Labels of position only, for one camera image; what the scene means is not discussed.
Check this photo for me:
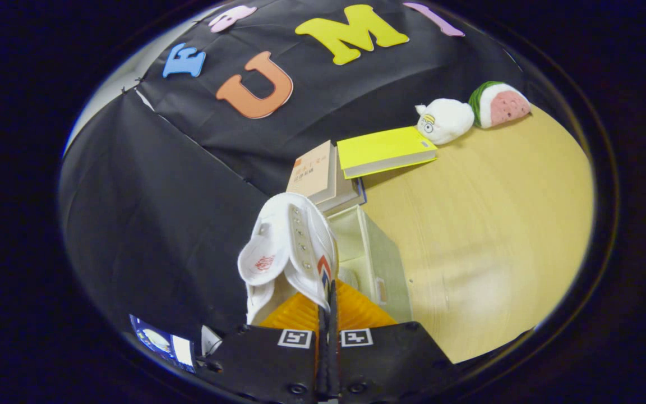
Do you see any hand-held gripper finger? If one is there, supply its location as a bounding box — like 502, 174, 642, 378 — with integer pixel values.
329, 279, 458, 404
196, 292, 328, 404

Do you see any pale green storage box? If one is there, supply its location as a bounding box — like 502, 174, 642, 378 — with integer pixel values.
327, 205, 413, 324

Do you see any computer screen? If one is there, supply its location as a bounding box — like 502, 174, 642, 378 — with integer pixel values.
130, 314, 196, 374

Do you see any thick blue cover book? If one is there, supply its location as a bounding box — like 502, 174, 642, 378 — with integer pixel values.
317, 147, 367, 217

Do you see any beige book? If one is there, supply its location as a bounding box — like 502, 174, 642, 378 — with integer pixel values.
286, 140, 338, 205

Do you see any yellow book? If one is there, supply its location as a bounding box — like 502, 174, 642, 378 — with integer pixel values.
337, 126, 437, 180

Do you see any white plush toy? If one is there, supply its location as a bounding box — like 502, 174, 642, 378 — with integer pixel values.
416, 98, 476, 145

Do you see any watermelon slice plush toy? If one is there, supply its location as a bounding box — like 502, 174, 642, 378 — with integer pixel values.
468, 81, 532, 129

